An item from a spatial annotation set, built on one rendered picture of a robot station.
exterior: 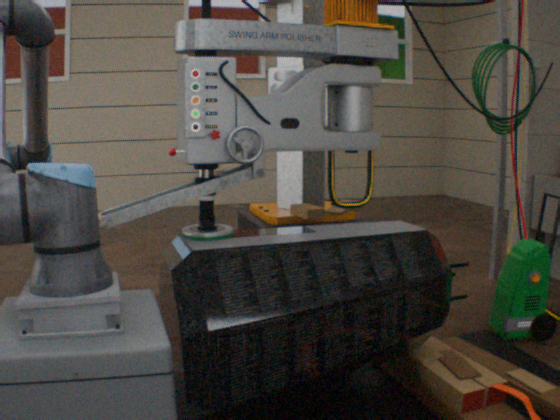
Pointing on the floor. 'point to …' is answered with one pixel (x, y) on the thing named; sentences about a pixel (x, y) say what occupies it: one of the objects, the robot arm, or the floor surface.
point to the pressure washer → (525, 288)
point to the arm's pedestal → (89, 369)
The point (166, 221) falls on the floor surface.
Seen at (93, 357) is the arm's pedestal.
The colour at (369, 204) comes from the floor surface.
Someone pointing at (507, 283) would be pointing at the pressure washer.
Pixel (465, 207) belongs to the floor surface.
